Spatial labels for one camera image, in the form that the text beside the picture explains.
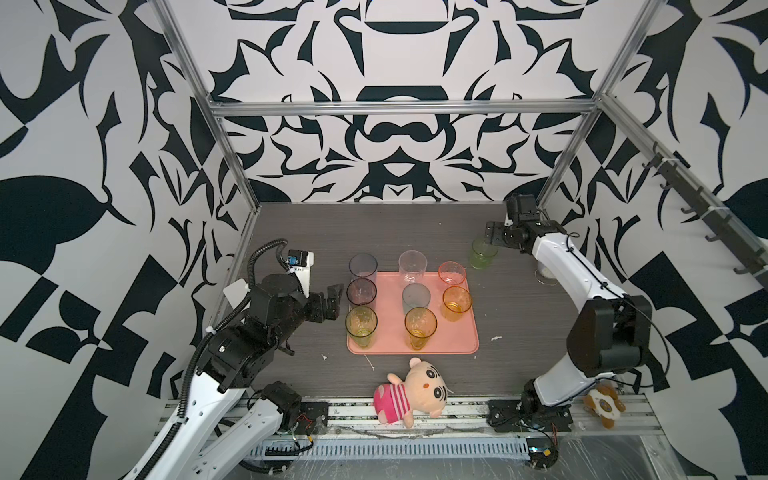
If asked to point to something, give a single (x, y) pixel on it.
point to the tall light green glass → (361, 322)
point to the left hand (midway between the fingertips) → (323, 278)
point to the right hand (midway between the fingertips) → (507, 230)
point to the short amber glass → (456, 301)
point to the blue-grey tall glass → (363, 265)
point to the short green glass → (483, 250)
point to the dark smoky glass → (361, 291)
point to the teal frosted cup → (415, 295)
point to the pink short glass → (452, 274)
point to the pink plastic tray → (450, 338)
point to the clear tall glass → (412, 264)
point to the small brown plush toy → (603, 401)
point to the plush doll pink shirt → (423, 391)
